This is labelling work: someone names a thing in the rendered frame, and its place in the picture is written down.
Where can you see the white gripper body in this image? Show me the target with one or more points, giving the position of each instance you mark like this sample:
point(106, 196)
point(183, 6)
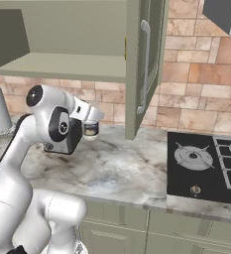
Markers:
point(93, 114)

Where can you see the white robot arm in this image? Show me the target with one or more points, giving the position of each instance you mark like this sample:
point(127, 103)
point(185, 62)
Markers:
point(11, 185)

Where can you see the dark green cabinet door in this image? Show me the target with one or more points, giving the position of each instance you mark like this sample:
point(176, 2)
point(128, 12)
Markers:
point(6, 36)

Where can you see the green base cabinet door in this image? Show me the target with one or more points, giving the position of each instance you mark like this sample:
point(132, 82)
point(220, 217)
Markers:
point(113, 239)
point(186, 246)

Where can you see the glass jar with beige contents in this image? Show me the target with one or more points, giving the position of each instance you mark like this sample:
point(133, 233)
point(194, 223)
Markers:
point(91, 131)

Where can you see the green drawer front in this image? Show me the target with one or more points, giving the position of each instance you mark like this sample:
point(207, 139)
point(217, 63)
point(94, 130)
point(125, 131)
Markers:
point(193, 226)
point(120, 215)

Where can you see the black gas hob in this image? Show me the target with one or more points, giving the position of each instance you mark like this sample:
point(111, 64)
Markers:
point(199, 172)

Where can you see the round hob knob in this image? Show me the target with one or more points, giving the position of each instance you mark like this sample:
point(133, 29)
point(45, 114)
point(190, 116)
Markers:
point(195, 190)

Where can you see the grey range hood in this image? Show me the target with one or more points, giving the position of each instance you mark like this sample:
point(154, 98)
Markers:
point(224, 15)

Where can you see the green wall cabinet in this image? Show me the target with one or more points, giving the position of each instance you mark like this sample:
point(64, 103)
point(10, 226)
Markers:
point(74, 33)

